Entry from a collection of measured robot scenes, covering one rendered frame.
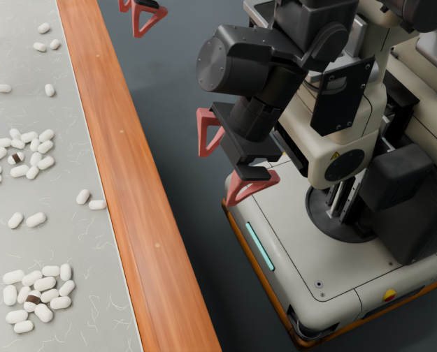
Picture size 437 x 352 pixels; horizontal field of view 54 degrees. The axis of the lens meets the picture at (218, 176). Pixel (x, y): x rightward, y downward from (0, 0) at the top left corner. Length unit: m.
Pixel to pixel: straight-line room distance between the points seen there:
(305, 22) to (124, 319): 0.57
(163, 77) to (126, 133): 1.38
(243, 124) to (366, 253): 0.96
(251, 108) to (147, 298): 0.41
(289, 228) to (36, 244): 0.81
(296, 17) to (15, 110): 0.85
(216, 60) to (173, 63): 1.99
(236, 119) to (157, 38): 2.13
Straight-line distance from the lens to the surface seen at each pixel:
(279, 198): 1.47
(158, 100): 2.22
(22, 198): 0.99
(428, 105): 1.10
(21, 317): 0.83
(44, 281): 0.84
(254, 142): 0.54
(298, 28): 0.47
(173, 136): 2.04
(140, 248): 0.82
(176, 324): 0.76
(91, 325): 0.81
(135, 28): 0.87
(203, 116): 0.59
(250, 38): 0.46
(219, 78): 0.45
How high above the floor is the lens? 1.48
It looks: 52 degrees down
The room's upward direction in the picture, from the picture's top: straight up
